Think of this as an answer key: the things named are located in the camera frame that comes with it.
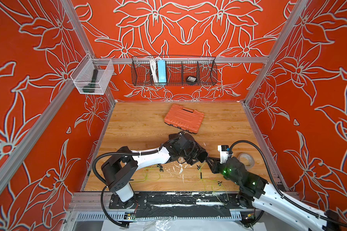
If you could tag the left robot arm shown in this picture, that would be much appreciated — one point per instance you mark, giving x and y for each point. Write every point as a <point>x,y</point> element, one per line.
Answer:
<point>115,169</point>

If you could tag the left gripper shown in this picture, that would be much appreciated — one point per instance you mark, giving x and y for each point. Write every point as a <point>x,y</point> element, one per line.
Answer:
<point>196,148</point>

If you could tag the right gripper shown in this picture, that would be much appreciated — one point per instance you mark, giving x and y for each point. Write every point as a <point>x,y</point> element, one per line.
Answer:
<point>215,164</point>

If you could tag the clear plastic bin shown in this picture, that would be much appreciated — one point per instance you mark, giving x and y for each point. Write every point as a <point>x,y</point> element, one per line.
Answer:
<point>83,73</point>

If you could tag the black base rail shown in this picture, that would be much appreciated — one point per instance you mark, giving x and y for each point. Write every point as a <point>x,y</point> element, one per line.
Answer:
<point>185,205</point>

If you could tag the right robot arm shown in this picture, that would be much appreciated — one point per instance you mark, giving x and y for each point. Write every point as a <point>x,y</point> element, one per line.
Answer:
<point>268,198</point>

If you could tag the orange tool case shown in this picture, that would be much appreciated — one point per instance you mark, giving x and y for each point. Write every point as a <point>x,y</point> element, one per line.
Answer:
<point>184,118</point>

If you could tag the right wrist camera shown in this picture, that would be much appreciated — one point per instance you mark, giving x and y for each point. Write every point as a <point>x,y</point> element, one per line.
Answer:
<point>224,153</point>

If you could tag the black phone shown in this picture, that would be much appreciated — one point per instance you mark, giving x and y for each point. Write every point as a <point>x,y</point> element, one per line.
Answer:
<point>201,156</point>

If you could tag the blue box in basket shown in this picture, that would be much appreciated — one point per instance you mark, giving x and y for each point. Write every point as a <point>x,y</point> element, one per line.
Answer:
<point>161,65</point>

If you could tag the black wire basket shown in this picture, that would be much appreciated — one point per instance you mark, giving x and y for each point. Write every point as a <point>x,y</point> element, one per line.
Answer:
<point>144,70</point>

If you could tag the black flashlight in bin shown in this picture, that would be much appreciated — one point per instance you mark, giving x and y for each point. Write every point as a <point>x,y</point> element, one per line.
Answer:
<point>90,88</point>

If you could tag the clear tape roll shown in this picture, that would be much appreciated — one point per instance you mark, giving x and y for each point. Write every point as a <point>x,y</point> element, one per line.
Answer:
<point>247,160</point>

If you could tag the yellow earphones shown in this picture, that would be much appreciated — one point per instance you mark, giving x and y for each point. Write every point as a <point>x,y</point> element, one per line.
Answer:
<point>152,173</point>
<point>211,187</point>

